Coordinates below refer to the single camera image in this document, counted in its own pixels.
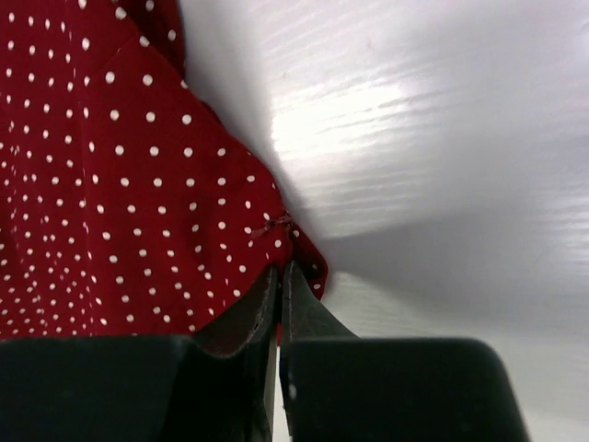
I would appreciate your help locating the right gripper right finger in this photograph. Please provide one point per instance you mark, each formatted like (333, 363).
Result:
(338, 386)

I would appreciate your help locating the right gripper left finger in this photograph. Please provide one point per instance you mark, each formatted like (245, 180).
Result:
(211, 385)

